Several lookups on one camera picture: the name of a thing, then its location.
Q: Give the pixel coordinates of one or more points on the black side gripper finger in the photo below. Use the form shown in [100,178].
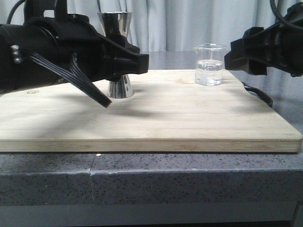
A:
[121,58]

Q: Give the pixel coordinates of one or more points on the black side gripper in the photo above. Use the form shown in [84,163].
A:
[285,45]
[47,51]

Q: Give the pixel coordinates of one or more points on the silver double jigger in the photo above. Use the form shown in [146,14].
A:
[117,23]

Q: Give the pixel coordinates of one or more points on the clear glass beaker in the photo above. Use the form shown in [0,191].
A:
[209,64]

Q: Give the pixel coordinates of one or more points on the grey curtain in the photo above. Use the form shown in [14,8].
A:
[180,25]

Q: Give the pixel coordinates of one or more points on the wooden cutting board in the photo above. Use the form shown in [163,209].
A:
[168,112]

